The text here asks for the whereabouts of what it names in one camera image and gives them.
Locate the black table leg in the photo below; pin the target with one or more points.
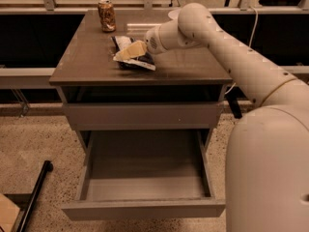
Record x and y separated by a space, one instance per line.
234 106

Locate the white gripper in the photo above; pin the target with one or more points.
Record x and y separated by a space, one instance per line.
152 42

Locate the grey drawer cabinet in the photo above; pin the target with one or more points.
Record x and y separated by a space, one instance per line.
87 73

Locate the open grey lower drawer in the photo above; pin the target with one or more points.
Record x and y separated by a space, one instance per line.
145 174

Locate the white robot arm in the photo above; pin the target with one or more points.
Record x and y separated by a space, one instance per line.
267 159

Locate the blue chip bag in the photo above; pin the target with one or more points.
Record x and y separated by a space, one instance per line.
146 61

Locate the black metal bar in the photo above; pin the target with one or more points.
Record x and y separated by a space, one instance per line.
46 167

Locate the wooden board corner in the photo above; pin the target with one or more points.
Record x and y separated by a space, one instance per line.
8 213

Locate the white bowl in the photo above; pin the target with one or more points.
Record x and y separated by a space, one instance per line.
174 14

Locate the closed grey upper drawer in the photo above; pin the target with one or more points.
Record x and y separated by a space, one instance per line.
142 116

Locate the crushed brown soda can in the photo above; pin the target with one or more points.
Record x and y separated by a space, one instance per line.
106 16

